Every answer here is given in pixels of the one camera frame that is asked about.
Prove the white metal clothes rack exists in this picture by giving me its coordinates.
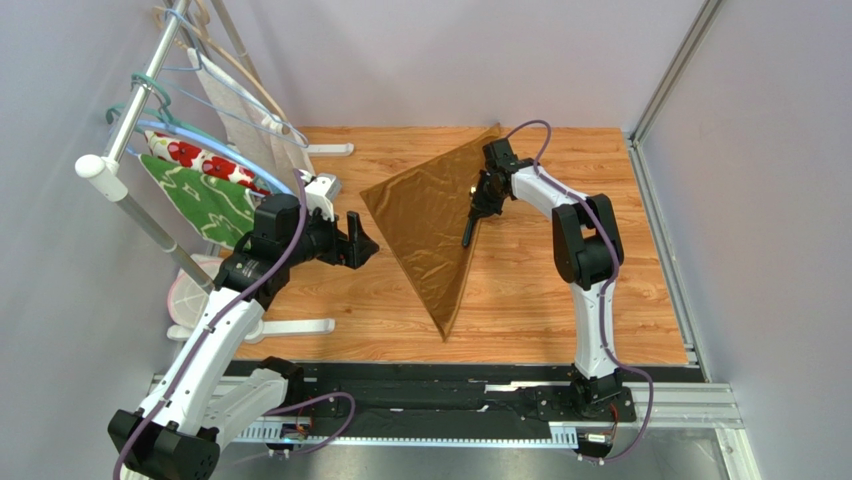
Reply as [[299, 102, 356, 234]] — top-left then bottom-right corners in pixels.
[[74, 0, 356, 343]]

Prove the wooden hanger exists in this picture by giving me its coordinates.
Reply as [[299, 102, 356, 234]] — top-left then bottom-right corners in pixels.
[[153, 1, 287, 128]]

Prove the thin blue wire hanger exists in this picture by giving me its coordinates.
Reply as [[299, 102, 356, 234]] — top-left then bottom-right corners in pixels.
[[155, 6, 310, 150]]

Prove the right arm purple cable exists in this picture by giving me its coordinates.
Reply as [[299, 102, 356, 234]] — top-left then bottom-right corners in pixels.
[[505, 119, 655, 464]]

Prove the teal plastic hanger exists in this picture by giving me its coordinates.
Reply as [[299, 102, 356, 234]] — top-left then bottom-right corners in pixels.
[[104, 72, 218, 146]]

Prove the brown satin napkin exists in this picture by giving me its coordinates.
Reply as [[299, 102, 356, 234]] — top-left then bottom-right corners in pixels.
[[360, 123, 501, 340]]

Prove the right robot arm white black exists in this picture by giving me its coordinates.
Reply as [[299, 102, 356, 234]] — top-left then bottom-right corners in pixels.
[[461, 138, 624, 418]]

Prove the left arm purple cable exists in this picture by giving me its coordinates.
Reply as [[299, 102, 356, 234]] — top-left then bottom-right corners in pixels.
[[109, 169, 357, 480]]

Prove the green white patterned towel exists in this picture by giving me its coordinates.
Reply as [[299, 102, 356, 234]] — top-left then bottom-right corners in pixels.
[[138, 154, 255, 249]]

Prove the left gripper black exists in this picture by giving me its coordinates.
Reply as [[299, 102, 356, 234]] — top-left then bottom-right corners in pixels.
[[282, 200, 378, 269]]

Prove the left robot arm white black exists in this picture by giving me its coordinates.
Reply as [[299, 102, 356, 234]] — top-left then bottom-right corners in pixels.
[[108, 194, 379, 479]]

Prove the red floral white cloth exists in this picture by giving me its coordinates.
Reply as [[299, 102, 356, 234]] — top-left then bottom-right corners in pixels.
[[144, 130, 271, 195]]

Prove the light blue plastic hanger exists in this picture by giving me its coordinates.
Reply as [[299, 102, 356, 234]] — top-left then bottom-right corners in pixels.
[[134, 120, 294, 194]]

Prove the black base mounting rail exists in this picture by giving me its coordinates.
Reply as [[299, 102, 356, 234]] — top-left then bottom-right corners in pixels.
[[219, 359, 707, 447]]

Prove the aluminium corner frame post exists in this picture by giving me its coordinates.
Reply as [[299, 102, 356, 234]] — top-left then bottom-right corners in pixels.
[[629, 0, 726, 147]]

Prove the beige grey hanging cloth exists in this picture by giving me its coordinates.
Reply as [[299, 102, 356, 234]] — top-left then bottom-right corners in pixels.
[[187, 48, 315, 191]]

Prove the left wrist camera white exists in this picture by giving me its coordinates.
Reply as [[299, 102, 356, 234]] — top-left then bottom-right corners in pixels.
[[299, 169, 343, 222]]

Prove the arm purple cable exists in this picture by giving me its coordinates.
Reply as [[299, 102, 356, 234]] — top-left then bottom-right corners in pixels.
[[505, 119, 655, 464], [109, 169, 357, 480]]

